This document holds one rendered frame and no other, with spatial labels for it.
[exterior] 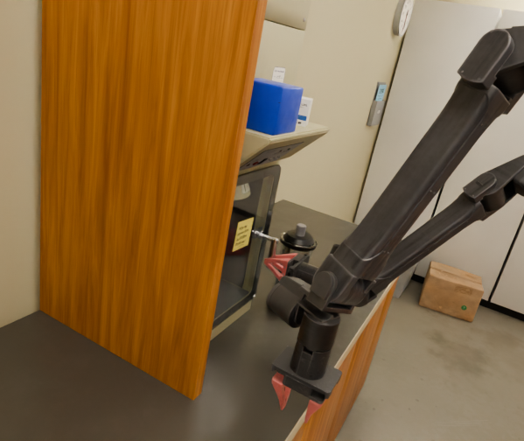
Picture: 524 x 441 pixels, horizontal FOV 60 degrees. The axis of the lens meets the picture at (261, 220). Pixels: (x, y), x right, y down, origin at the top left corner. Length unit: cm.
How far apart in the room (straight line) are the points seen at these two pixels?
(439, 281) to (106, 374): 300
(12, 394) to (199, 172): 58
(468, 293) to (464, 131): 316
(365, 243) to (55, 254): 77
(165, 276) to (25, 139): 45
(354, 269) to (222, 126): 33
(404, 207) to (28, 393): 81
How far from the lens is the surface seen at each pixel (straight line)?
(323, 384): 77
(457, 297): 380
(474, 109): 67
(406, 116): 394
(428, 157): 67
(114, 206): 100
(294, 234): 131
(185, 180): 86
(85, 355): 116
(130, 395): 106
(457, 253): 407
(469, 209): 112
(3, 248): 121
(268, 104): 87
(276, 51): 105
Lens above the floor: 167
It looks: 21 degrees down
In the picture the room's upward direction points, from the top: 11 degrees clockwise
